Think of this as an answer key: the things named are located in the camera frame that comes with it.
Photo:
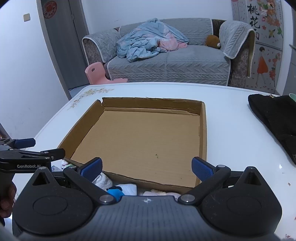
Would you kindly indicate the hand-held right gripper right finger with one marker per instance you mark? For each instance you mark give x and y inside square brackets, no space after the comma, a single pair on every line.
[201,168]

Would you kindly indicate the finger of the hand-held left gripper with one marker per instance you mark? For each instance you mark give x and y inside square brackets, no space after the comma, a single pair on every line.
[24,143]
[54,153]

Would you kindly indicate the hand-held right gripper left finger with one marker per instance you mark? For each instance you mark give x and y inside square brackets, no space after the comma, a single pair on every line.
[92,168]

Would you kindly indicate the pink white green sock bundle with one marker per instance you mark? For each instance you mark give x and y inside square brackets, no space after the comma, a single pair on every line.
[69,165]

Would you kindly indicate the blue sock with loop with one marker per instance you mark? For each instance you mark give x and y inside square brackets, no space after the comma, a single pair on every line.
[115,192]

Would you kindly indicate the white blue-striped socks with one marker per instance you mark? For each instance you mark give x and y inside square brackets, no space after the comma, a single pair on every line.
[128,188]

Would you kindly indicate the pink white striped sock bundle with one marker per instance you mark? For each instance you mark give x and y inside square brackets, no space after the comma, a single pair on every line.
[159,193]

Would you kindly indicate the shallow cardboard box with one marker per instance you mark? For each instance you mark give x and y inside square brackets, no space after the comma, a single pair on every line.
[138,139]

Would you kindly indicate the person's left hand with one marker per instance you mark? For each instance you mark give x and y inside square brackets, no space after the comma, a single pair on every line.
[8,201]

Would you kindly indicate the black knitted cloth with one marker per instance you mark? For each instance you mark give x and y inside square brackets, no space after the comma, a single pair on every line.
[275,118]

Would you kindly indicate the pink plastic chair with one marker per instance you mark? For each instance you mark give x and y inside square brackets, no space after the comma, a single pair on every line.
[97,74]

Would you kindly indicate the grey door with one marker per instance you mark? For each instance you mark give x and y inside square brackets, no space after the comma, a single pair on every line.
[67,46]

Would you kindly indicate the grey quilted sofa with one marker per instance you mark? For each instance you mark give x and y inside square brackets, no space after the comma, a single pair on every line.
[175,62]

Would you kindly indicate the pale green cup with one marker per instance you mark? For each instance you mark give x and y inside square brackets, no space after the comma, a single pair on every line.
[293,97]

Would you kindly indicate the grey quilted armrest cover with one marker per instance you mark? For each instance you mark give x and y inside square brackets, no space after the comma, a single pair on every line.
[233,38]
[101,44]

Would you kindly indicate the brown plush toy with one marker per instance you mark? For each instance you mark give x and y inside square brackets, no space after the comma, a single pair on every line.
[212,41]

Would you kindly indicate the blue and pink blanket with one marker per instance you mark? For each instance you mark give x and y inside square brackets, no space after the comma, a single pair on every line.
[143,41]

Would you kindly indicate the red round door decoration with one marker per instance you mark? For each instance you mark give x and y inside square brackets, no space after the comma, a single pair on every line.
[50,8]

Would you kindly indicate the floral printed cabinet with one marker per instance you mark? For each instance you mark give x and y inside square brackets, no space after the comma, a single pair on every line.
[266,46]

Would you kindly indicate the beige light switch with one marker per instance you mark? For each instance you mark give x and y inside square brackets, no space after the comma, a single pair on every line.
[26,17]

